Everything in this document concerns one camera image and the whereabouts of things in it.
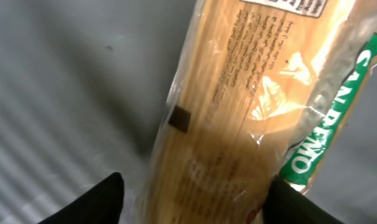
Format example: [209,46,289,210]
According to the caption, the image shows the spaghetti packet red ends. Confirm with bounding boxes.
[134,0,377,224]

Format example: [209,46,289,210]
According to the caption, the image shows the grey plastic basket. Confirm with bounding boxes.
[0,1,197,223]

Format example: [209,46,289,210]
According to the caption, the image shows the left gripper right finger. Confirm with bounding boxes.
[262,176,343,224]

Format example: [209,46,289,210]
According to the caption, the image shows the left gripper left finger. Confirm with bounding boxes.
[40,172,124,224]

